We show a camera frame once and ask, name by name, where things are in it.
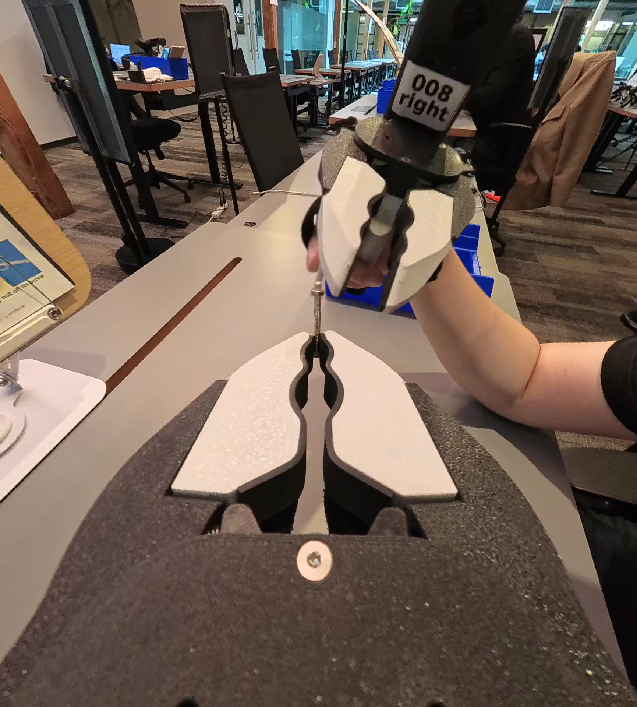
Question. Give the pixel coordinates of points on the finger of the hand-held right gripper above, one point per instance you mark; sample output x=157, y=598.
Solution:
x=343, y=221
x=428, y=243

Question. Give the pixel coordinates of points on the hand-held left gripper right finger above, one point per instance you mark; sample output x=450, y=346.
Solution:
x=384, y=436

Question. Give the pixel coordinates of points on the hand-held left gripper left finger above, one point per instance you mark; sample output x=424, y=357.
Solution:
x=241, y=436

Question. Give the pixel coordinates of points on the steel bolt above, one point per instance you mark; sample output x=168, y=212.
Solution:
x=317, y=309

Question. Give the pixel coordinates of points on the person's right forearm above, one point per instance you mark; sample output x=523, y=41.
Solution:
x=489, y=353

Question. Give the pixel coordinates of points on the person's right hand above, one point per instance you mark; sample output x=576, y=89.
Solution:
x=368, y=275

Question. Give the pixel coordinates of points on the blue plastic bin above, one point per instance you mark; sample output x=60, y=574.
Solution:
x=385, y=96
x=475, y=281
x=169, y=66

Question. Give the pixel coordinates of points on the black mesh chair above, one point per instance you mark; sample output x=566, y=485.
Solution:
x=263, y=127

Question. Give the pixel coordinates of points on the white power strip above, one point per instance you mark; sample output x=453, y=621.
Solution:
x=218, y=210

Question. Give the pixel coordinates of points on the tan coat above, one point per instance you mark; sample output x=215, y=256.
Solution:
x=566, y=138

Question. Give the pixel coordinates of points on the wooden pillar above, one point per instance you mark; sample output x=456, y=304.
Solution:
x=14, y=132
x=269, y=22

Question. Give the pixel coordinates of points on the black office chair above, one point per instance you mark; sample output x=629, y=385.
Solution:
x=155, y=132

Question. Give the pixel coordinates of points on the white cloth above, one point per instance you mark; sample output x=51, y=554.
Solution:
x=155, y=75

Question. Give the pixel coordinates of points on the monitor on black floor stand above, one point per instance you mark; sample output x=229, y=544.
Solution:
x=81, y=77

